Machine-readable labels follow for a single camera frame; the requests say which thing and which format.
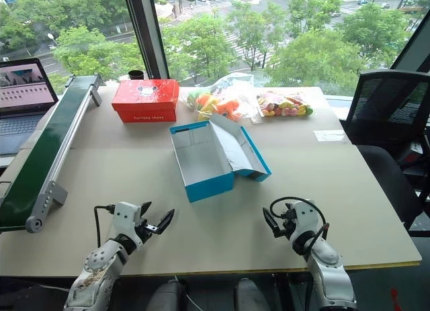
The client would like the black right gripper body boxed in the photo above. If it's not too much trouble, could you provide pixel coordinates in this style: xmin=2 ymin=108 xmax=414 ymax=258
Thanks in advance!
xmin=273 ymin=207 xmax=298 ymax=240

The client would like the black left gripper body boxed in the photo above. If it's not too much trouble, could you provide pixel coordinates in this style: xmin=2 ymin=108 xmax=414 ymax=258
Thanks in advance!
xmin=134 ymin=217 xmax=161 ymax=249

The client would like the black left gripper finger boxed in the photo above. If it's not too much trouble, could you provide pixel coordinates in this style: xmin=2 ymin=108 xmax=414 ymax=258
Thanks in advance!
xmin=156 ymin=208 xmax=176 ymax=236
xmin=140 ymin=200 xmax=153 ymax=222

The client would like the blue cardboard box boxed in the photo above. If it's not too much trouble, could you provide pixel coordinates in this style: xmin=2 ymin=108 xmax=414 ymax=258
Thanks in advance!
xmin=169 ymin=114 xmax=272 ymax=204

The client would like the red cardboard box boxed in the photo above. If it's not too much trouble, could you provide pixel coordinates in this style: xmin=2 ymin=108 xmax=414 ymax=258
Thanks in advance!
xmin=111 ymin=79 xmax=180 ymax=124

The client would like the green conveyor belt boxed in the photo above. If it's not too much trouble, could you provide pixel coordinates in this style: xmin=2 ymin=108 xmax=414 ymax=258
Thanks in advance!
xmin=0 ymin=74 xmax=103 ymax=234

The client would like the dark grey rounded shape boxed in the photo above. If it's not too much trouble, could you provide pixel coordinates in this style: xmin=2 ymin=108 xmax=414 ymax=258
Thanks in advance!
xmin=153 ymin=279 xmax=189 ymax=311

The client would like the clear plastic sheet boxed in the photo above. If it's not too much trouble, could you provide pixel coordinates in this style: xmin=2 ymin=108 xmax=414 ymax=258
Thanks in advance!
xmin=313 ymin=129 xmax=351 ymax=144

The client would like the clear bag of colourful toys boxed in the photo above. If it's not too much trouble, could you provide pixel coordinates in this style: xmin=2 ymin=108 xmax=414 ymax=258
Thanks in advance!
xmin=251 ymin=91 xmax=315 ymax=124

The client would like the clear bag of plush toys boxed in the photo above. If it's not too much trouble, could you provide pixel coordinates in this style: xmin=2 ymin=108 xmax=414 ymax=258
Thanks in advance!
xmin=181 ymin=72 xmax=258 ymax=122

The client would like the black mesh office chair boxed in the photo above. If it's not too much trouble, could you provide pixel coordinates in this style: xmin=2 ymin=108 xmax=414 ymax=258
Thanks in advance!
xmin=345 ymin=69 xmax=430 ymax=232

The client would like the grey laptop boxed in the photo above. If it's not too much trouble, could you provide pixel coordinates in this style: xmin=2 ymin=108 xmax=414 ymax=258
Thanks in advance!
xmin=0 ymin=58 xmax=60 ymax=156

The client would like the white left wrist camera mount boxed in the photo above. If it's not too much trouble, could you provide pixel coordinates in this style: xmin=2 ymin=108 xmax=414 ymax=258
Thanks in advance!
xmin=113 ymin=201 xmax=144 ymax=240

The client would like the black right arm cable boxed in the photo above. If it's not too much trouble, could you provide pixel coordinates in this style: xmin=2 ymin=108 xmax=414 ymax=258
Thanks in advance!
xmin=269 ymin=196 xmax=330 ymax=259

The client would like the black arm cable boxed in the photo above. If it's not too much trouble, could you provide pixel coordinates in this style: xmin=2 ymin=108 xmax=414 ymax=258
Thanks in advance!
xmin=93 ymin=204 xmax=117 ymax=249
xmin=269 ymin=196 xmax=330 ymax=259

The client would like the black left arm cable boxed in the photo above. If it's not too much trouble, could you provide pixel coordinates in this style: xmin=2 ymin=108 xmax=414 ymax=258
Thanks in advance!
xmin=93 ymin=204 xmax=117 ymax=249

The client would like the dark window frame post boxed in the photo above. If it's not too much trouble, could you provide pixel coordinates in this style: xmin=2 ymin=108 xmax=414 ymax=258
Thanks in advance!
xmin=121 ymin=0 xmax=171 ymax=84
xmin=389 ymin=8 xmax=430 ymax=71

